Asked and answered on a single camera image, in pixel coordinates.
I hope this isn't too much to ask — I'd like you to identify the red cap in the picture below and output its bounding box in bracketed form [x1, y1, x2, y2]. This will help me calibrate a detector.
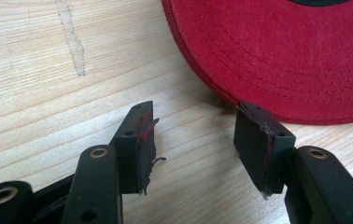
[161, 0, 353, 126]

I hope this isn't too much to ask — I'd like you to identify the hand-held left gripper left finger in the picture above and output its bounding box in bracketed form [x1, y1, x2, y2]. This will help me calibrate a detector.
[108, 100, 167, 196]

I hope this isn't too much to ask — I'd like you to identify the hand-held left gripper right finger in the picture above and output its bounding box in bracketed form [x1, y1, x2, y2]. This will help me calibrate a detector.
[233, 101, 297, 200]

